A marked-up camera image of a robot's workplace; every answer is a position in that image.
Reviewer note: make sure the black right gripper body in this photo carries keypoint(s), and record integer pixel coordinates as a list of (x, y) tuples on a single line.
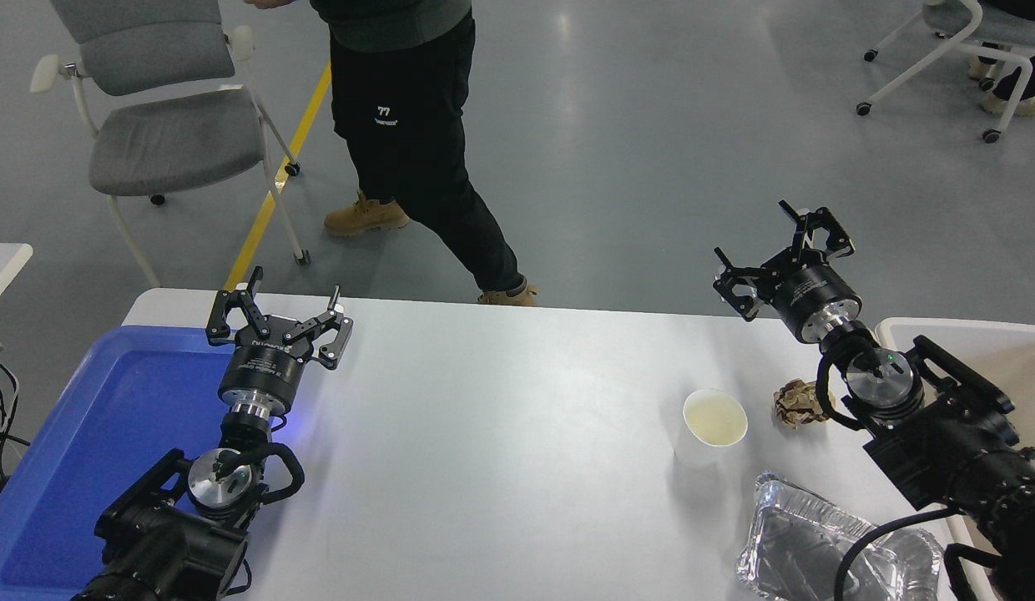
[(814, 292)]

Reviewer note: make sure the white-framed wheeled chair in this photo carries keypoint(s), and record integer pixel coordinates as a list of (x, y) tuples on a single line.
[(956, 18)]

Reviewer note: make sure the blue plastic tray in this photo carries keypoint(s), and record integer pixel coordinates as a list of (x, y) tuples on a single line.
[(108, 426)]

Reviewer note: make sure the large pale bin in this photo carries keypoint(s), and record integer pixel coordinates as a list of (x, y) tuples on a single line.
[(1014, 359)]

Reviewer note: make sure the crumpled tan paper ball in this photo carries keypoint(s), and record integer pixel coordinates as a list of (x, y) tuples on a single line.
[(797, 405)]

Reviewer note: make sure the silver foil tray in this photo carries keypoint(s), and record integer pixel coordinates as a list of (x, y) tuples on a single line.
[(797, 547)]

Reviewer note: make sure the person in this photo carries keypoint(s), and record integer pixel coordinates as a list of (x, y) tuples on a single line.
[(409, 125), (1014, 83)]

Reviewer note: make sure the grey padded chair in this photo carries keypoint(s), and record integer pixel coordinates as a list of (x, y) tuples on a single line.
[(175, 138)]

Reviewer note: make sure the small white side table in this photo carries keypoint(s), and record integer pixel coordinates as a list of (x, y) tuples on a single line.
[(0, 263)]

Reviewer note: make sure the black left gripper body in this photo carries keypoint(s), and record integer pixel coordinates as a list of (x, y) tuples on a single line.
[(263, 371)]

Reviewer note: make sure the white paper cup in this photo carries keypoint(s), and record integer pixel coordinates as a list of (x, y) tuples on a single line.
[(714, 417)]

